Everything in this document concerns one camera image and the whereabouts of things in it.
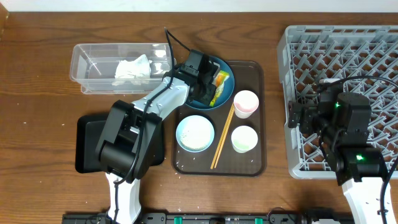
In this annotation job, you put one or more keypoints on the blue plate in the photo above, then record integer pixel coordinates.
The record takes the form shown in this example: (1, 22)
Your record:
(227, 91)

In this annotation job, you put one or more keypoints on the white green plastic cup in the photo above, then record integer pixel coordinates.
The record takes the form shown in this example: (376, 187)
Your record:
(244, 139)

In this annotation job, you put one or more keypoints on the clear plastic waste bin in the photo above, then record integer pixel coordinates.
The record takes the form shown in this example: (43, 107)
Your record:
(93, 66)

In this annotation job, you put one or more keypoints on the black tray lid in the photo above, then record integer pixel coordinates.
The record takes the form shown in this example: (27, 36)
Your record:
(85, 140)

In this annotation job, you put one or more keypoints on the grey dishwasher rack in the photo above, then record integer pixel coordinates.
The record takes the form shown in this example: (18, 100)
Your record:
(307, 54)

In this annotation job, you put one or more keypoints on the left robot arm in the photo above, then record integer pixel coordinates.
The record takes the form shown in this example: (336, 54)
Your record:
(125, 205)

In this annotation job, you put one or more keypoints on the pink plastic cup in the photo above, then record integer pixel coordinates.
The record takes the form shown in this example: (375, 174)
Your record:
(245, 103)

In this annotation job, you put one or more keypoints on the brown serving tray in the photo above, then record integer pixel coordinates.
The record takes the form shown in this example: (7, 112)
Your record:
(248, 75)

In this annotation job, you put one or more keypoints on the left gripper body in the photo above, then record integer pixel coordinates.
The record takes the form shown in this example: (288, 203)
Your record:
(202, 81)

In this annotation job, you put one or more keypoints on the wooden chopstick left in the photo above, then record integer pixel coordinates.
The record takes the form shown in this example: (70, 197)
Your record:
(221, 138)

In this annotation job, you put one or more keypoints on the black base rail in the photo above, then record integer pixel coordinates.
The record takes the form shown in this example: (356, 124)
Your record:
(161, 218)

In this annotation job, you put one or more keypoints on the wooden chopstick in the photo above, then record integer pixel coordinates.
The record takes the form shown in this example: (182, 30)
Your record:
(224, 138)
(221, 138)

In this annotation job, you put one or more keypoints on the white tissue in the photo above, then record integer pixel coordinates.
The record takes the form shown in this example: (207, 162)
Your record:
(137, 72)

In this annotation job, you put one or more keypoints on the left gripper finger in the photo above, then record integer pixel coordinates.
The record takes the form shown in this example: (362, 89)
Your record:
(213, 72)
(205, 95)

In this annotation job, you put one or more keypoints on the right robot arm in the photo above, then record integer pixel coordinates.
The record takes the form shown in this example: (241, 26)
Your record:
(341, 122)

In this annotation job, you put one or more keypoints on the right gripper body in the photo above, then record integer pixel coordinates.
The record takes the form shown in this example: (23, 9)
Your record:
(311, 121)

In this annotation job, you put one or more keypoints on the light blue rice bowl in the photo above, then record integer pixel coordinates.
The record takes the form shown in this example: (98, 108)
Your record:
(195, 133)

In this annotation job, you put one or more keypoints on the wooden chopstick right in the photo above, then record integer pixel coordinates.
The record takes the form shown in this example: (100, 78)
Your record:
(224, 138)

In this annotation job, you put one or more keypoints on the yellow green snack wrapper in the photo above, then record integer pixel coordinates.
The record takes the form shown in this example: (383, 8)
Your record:
(218, 82)

